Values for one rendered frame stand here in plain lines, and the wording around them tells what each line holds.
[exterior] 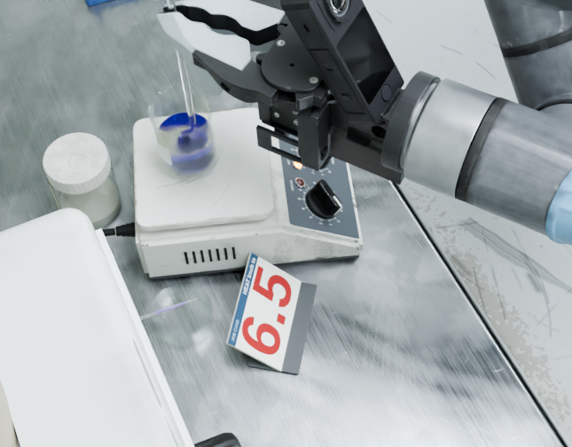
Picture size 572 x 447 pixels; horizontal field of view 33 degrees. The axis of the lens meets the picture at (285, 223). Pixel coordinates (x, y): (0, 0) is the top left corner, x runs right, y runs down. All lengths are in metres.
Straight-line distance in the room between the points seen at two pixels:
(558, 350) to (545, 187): 0.27
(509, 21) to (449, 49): 0.36
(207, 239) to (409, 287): 0.19
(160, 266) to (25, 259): 0.67
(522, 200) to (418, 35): 0.47
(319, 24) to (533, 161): 0.16
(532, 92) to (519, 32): 0.05
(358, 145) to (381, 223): 0.23
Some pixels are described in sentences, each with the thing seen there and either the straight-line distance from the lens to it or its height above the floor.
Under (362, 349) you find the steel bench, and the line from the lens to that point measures 0.85.
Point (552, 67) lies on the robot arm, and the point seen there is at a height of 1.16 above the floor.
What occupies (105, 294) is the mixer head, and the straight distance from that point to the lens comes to 0.19.
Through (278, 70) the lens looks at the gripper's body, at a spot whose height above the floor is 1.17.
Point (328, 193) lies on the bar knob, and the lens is 0.86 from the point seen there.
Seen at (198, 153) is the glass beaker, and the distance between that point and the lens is 0.81.
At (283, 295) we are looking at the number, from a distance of 0.86.
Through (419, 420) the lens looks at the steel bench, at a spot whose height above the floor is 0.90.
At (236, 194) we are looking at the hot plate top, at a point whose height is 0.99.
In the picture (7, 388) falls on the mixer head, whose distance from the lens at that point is 0.19.
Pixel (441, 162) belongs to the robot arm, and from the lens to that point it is 0.64.
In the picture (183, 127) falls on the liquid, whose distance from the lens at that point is 0.83.
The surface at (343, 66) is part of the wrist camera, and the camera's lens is 0.63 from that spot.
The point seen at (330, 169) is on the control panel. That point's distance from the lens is 0.90.
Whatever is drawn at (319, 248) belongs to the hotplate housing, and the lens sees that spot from 0.86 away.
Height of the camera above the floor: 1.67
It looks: 57 degrees down
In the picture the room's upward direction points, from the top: 3 degrees counter-clockwise
